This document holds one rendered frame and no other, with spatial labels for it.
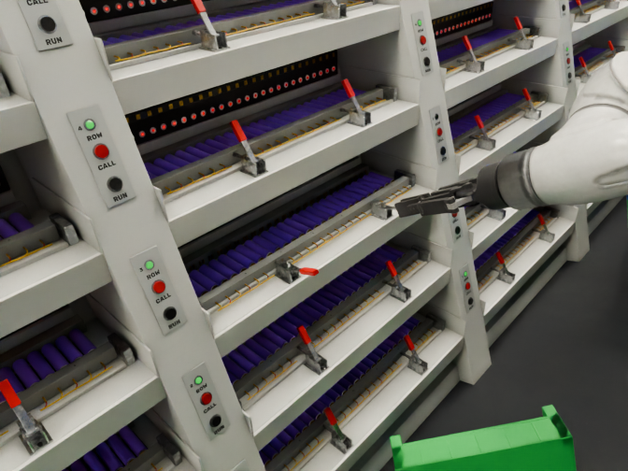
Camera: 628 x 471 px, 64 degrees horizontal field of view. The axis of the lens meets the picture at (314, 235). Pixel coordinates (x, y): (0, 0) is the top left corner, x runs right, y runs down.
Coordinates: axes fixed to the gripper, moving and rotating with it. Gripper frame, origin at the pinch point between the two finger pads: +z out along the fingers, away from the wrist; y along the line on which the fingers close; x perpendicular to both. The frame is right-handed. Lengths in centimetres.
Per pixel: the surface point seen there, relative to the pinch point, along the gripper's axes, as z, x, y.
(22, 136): 0, 33, -57
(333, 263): 7.2, -2.6, -17.9
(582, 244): 18, -50, 90
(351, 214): 10.7, 2.6, -6.1
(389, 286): 17.1, -17.4, 1.1
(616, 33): 12, 9, 156
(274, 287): 8.8, -0.8, -30.3
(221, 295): 10.8, 2.4, -38.7
